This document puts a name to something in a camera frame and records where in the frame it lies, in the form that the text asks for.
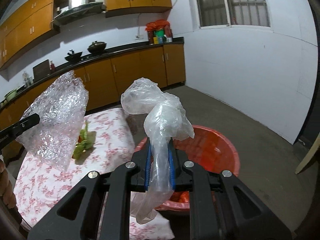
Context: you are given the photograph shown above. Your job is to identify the floral tablecloth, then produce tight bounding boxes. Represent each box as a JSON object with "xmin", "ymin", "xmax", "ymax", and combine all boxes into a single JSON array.
[{"xmin": 12, "ymin": 107, "xmax": 175, "ymax": 240}]

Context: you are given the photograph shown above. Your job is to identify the green pot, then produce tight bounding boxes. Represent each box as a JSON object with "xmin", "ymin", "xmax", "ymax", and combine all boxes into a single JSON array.
[{"xmin": 4, "ymin": 87, "xmax": 20, "ymax": 102}]

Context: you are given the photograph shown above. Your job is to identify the barred window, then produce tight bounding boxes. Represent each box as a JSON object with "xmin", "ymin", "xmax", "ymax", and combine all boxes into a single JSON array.
[{"xmin": 191, "ymin": 0, "xmax": 273, "ymax": 30}]

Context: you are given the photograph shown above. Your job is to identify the red plastic laundry basket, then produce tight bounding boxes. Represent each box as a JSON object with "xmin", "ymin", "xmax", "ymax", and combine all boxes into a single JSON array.
[{"xmin": 135, "ymin": 125, "xmax": 241, "ymax": 213}]

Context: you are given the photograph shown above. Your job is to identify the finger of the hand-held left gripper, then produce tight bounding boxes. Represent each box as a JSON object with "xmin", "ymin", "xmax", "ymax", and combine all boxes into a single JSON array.
[{"xmin": 0, "ymin": 113, "xmax": 41, "ymax": 137}]

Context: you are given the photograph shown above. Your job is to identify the black lidded wok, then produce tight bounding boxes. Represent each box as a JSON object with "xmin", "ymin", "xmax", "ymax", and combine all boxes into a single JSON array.
[{"xmin": 87, "ymin": 41, "xmax": 107, "ymax": 53}]

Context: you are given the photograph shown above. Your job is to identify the steel range hood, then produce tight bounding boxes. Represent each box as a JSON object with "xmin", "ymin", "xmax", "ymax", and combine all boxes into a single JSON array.
[{"xmin": 52, "ymin": 0, "xmax": 107, "ymax": 27}]

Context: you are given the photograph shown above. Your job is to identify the clear plastic bag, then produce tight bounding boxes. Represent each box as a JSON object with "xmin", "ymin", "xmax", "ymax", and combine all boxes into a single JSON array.
[{"xmin": 121, "ymin": 77, "xmax": 195, "ymax": 224}]

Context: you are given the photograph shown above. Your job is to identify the person's left hand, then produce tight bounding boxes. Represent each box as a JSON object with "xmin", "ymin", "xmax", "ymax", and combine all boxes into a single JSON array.
[{"xmin": 0, "ymin": 159, "xmax": 17, "ymax": 209}]

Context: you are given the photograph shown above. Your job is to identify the white wall cable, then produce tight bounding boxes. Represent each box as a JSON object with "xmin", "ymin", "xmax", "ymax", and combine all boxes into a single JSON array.
[{"xmin": 136, "ymin": 0, "xmax": 187, "ymax": 37}]

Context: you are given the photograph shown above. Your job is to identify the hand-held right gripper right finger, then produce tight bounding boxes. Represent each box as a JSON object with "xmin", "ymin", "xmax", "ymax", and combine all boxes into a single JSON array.
[{"xmin": 169, "ymin": 137, "xmax": 293, "ymax": 240}]

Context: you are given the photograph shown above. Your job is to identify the dark cutting board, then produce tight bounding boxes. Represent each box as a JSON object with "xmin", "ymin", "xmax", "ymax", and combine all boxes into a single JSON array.
[{"xmin": 33, "ymin": 59, "xmax": 50, "ymax": 82}]

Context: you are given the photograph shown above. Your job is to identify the black open wok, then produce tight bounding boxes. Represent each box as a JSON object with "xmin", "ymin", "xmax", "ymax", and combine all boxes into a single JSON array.
[{"xmin": 64, "ymin": 50, "xmax": 83, "ymax": 62}]

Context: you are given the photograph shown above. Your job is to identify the olive green plastic bag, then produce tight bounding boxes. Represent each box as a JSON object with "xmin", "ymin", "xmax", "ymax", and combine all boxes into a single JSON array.
[{"xmin": 72, "ymin": 121, "xmax": 97, "ymax": 159}]

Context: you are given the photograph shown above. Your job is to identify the clear bubble wrap sheet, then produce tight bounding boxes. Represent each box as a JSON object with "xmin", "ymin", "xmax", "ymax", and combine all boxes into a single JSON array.
[{"xmin": 15, "ymin": 70, "xmax": 89, "ymax": 171}]

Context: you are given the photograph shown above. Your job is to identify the dark door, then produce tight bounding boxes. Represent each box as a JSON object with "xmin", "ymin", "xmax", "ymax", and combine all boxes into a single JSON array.
[{"xmin": 297, "ymin": 42, "xmax": 320, "ymax": 145}]

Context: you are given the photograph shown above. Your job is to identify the black kitchen countertop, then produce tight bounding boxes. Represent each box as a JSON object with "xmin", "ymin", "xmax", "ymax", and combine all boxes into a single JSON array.
[{"xmin": 0, "ymin": 37, "xmax": 185, "ymax": 110}]

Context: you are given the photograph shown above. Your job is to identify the cream wooden side table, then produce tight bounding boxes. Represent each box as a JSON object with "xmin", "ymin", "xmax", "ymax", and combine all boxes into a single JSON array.
[{"xmin": 295, "ymin": 131, "xmax": 320, "ymax": 175}]

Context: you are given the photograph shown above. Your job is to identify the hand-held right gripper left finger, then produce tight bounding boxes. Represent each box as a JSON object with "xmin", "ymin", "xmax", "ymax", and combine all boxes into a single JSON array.
[{"xmin": 27, "ymin": 140, "xmax": 152, "ymax": 240}]

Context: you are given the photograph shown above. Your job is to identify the orange lower kitchen cabinets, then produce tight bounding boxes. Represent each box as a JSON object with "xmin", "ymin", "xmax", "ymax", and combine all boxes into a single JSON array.
[{"xmin": 0, "ymin": 44, "xmax": 187, "ymax": 130}]

